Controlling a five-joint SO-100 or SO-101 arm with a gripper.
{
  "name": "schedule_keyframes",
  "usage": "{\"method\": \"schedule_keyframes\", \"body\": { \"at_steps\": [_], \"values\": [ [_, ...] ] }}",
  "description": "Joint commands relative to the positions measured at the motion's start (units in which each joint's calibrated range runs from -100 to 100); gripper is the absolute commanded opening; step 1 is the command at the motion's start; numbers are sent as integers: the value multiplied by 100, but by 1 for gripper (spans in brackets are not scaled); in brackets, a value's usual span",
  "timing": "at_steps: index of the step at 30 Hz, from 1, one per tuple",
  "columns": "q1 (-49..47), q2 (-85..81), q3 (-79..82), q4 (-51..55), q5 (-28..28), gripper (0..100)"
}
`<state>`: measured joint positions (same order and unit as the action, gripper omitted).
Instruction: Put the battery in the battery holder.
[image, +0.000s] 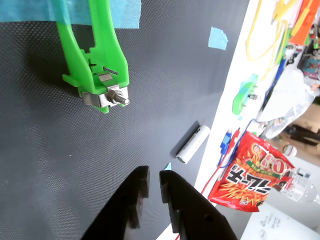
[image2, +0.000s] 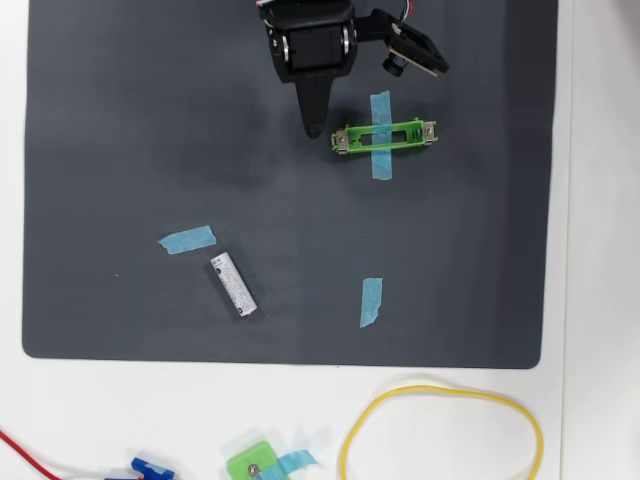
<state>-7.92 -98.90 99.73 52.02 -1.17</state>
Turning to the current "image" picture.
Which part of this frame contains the clear plastic bottle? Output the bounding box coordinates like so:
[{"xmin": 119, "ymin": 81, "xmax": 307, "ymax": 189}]
[{"xmin": 279, "ymin": 167, "xmax": 320, "ymax": 203}]

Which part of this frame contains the black textured mat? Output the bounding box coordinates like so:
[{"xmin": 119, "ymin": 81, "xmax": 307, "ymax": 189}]
[{"xmin": 0, "ymin": 0, "xmax": 251, "ymax": 240}]

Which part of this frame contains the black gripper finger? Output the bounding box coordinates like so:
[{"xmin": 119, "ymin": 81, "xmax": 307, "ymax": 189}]
[
  {"xmin": 159, "ymin": 170, "xmax": 239, "ymax": 240},
  {"xmin": 81, "ymin": 165, "xmax": 151, "ymax": 240}
]

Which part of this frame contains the red wire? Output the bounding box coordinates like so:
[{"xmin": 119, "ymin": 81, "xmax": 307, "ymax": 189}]
[{"xmin": 199, "ymin": 149, "xmax": 226, "ymax": 196}]

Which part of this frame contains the small green component holder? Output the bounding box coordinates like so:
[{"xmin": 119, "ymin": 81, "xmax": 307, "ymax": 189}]
[{"xmin": 231, "ymin": 73, "xmax": 260, "ymax": 121}]

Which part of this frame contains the clear plastic bag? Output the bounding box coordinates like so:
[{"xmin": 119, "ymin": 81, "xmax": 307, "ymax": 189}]
[{"xmin": 257, "ymin": 67, "xmax": 320, "ymax": 140}]

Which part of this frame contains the green battery holder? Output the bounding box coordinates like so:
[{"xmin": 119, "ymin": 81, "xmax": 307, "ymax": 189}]
[{"xmin": 55, "ymin": 0, "xmax": 130, "ymax": 115}]

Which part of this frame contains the small tape roll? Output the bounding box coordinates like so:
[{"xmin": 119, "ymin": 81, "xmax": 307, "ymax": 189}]
[{"xmin": 282, "ymin": 143, "xmax": 298, "ymax": 157}]

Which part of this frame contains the red snack bag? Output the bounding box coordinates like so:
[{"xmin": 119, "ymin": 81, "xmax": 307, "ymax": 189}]
[{"xmin": 207, "ymin": 131, "xmax": 296, "ymax": 213}]

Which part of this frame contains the yellow cable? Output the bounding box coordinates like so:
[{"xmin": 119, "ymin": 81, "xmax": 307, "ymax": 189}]
[{"xmin": 245, "ymin": 0, "xmax": 291, "ymax": 81}]

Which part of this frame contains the white paper sheet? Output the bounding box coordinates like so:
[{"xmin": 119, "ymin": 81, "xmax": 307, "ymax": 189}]
[{"xmin": 239, "ymin": 202, "xmax": 320, "ymax": 240}]

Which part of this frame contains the long blue tape strip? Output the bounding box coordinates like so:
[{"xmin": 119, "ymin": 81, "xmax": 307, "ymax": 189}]
[{"xmin": 0, "ymin": 0, "xmax": 142, "ymax": 30}]

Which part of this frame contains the orange plastic object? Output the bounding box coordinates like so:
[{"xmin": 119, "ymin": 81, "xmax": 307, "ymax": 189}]
[{"xmin": 289, "ymin": 0, "xmax": 320, "ymax": 46}]

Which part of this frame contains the white AA battery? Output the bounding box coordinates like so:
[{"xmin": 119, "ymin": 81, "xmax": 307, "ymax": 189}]
[{"xmin": 176, "ymin": 124, "xmax": 211, "ymax": 165}]

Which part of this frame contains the blue wire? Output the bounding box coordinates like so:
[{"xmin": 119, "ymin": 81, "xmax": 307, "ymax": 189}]
[{"xmin": 216, "ymin": 58, "xmax": 287, "ymax": 168}]

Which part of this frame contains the small blue tape piece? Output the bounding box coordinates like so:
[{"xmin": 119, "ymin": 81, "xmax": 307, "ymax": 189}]
[{"xmin": 208, "ymin": 26, "xmax": 229, "ymax": 50}]

